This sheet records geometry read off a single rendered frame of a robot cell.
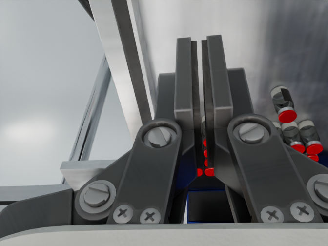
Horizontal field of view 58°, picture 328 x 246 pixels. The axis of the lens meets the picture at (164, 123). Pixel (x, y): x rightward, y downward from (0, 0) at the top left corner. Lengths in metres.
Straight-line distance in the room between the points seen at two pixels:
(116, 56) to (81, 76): 1.20
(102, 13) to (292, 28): 0.20
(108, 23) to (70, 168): 0.31
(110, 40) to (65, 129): 1.56
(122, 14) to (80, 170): 0.33
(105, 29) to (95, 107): 0.57
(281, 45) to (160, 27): 0.14
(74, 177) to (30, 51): 1.06
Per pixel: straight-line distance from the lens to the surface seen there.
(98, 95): 0.94
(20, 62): 1.64
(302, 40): 0.37
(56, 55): 1.54
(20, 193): 0.73
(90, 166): 0.56
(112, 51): 0.37
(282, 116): 0.37
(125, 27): 0.32
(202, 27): 0.34
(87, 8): 1.24
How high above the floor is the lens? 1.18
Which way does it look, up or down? 44 degrees down
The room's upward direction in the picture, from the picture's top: 176 degrees counter-clockwise
